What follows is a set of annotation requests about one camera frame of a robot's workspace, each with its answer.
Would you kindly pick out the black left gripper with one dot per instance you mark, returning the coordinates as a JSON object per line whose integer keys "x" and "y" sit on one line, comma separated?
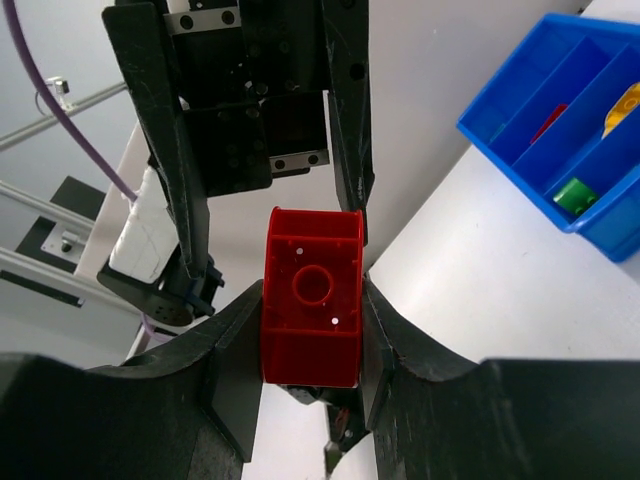
{"x": 254, "y": 75}

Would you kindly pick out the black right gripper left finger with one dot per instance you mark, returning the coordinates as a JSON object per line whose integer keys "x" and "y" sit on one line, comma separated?
{"x": 186, "y": 409}

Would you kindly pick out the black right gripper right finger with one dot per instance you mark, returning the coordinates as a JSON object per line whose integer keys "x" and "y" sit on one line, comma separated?
{"x": 434, "y": 414}

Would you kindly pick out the green two-stud brick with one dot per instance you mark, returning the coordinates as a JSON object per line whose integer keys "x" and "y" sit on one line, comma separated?
{"x": 575, "y": 197}

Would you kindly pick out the red long brick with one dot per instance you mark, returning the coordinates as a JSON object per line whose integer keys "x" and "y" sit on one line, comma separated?
{"x": 550, "y": 120}

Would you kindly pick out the yellow arch brick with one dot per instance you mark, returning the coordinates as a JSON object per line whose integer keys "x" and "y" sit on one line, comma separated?
{"x": 621, "y": 109}

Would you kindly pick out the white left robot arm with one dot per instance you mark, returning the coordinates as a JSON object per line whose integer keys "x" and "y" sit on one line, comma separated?
{"x": 145, "y": 267}

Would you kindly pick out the blue divided plastic bin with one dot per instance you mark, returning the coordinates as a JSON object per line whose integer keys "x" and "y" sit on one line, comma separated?
{"x": 586, "y": 63}

